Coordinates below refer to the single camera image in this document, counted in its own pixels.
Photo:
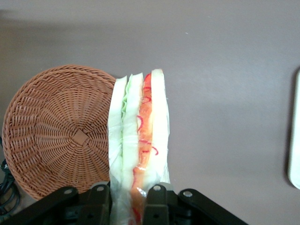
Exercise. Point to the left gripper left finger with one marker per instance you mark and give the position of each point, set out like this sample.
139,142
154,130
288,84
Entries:
70,206

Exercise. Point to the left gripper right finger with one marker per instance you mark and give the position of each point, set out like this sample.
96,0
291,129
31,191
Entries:
168,208

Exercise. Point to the triangle sandwich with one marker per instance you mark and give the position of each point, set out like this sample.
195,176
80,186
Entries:
131,117

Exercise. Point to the round brown wicker basket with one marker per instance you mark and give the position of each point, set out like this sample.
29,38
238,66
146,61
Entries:
58,131

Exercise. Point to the cream plastic tray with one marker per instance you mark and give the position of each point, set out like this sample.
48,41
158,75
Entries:
295,140

